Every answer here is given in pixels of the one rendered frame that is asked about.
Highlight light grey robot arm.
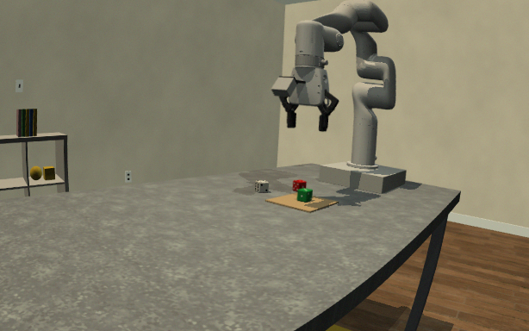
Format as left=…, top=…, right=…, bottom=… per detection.
left=271, top=0, right=396, bottom=169

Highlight white die with black pips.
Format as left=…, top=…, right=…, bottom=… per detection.
left=255, top=180, right=269, bottom=193

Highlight green die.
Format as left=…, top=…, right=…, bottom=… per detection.
left=297, top=188, right=313, bottom=203

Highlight tan flat mat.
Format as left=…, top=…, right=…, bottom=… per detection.
left=265, top=193, right=339, bottom=213

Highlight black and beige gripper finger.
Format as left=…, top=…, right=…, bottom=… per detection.
left=279, top=97, right=299, bottom=128
left=317, top=91, right=339, bottom=132

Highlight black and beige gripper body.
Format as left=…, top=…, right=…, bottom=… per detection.
left=289, top=65, right=329, bottom=107

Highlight red die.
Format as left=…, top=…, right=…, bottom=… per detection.
left=293, top=180, right=307, bottom=191

